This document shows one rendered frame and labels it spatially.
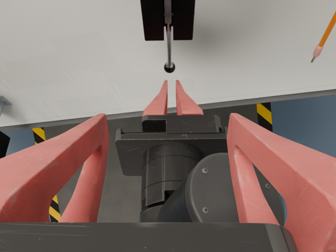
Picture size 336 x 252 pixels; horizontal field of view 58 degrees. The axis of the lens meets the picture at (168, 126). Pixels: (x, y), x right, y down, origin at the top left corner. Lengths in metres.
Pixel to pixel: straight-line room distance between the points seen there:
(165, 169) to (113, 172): 1.30
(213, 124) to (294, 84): 0.26
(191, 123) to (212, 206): 0.12
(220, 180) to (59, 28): 0.30
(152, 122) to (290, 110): 1.20
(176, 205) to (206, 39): 0.27
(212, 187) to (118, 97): 0.36
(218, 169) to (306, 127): 1.30
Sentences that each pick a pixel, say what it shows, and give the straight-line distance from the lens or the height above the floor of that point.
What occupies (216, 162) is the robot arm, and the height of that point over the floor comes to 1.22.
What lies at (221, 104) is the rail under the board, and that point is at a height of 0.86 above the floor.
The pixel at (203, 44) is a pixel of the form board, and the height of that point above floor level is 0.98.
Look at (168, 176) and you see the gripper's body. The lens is 0.25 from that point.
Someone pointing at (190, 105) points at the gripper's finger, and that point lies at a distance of 0.29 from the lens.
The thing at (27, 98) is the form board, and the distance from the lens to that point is 0.55.
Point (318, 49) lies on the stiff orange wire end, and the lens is 0.29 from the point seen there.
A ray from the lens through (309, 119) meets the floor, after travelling 1.47.
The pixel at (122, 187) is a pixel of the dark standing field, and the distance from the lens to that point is 1.56.
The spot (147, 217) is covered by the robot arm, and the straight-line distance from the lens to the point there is 0.24.
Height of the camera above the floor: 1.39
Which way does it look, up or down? 77 degrees down
